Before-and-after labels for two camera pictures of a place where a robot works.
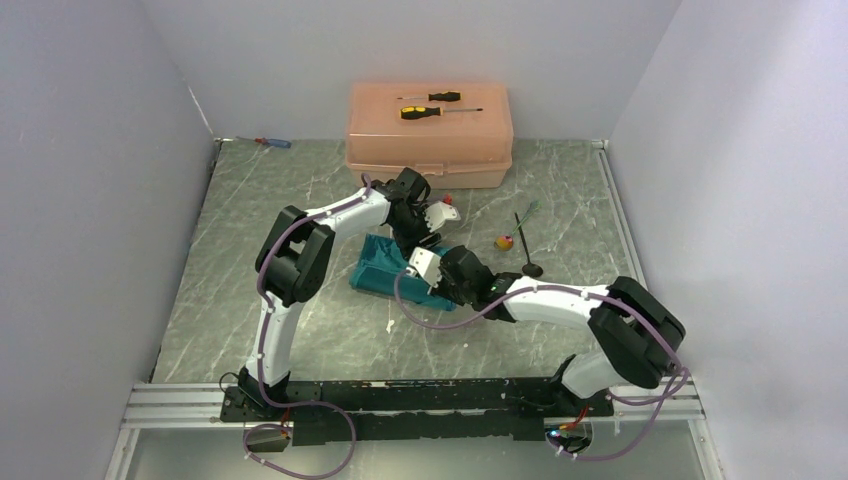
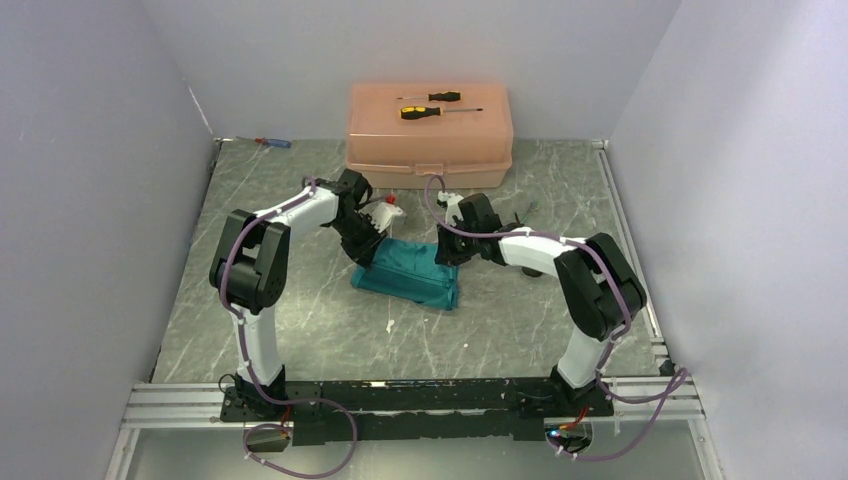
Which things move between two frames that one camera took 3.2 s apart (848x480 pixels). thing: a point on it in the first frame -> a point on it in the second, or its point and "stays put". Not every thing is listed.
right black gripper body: x=447 y=288 -> x=458 y=248
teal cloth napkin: x=381 y=268 stays put
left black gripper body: x=411 y=232 -> x=359 y=235
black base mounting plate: x=338 y=412 stays put
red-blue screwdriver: x=279 y=143 stays put
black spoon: x=530 y=269 stays put
